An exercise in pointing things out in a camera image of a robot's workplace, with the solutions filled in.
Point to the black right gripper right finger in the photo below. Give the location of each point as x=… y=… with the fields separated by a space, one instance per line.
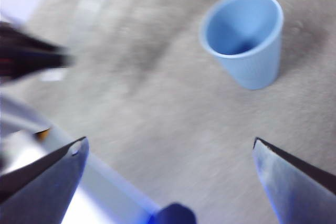
x=296 y=187

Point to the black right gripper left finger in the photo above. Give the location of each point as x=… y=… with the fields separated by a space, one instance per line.
x=39 y=187

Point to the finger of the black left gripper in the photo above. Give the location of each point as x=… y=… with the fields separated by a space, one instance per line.
x=29 y=64
x=23 y=44

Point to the blue ribbed plastic cup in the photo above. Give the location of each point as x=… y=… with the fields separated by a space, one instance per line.
x=252 y=69

